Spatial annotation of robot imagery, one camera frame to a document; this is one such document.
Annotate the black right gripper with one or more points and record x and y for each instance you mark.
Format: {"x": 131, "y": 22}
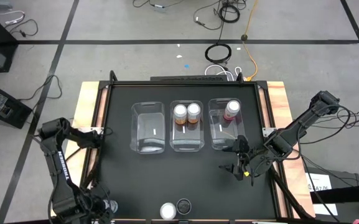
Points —
{"x": 244, "y": 155}

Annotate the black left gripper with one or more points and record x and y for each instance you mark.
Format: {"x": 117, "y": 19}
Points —
{"x": 93, "y": 207}

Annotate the silver soda can black lid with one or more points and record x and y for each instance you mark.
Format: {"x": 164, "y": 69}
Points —
{"x": 183, "y": 206}
{"x": 113, "y": 206}

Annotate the clear plastic bin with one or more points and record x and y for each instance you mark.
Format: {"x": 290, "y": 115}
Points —
{"x": 187, "y": 140}
{"x": 148, "y": 137}
{"x": 226, "y": 137}

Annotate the pink and white soda can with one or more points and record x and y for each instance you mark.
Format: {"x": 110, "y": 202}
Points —
{"x": 232, "y": 106}

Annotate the orange and white soda can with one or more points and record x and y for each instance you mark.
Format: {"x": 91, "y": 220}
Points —
{"x": 193, "y": 109}
{"x": 180, "y": 110}

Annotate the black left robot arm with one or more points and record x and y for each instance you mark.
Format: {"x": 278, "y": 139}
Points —
{"x": 61, "y": 168}

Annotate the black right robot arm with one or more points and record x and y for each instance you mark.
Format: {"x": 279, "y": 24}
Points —
{"x": 303, "y": 121}

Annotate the soda can with white lid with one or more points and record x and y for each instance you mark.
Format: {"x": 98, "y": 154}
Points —
{"x": 168, "y": 211}

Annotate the printed white paper sheet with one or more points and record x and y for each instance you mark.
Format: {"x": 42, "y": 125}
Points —
{"x": 317, "y": 182}

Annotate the blank white paper sheet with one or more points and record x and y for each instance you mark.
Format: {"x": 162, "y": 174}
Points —
{"x": 325, "y": 209}

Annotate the wooden base board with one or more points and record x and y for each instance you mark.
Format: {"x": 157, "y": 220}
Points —
{"x": 87, "y": 93}

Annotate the black beam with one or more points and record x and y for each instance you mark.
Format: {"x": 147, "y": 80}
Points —
{"x": 347, "y": 193}

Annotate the black floor plug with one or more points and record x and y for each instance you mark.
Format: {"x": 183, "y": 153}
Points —
{"x": 244, "y": 37}

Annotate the pink object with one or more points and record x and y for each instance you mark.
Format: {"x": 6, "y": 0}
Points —
{"x": 358, "y": 221}

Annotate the black computer case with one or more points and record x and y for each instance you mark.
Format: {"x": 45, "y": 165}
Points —
{"x": 2, "y": 105}

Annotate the silver angle bracket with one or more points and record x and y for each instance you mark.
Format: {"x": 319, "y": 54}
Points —
{"x": 99, "y": 130}
{"x": 267, "y": 132}

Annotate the black table frame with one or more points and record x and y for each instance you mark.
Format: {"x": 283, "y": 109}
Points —
{"x": 182, "y": 83}

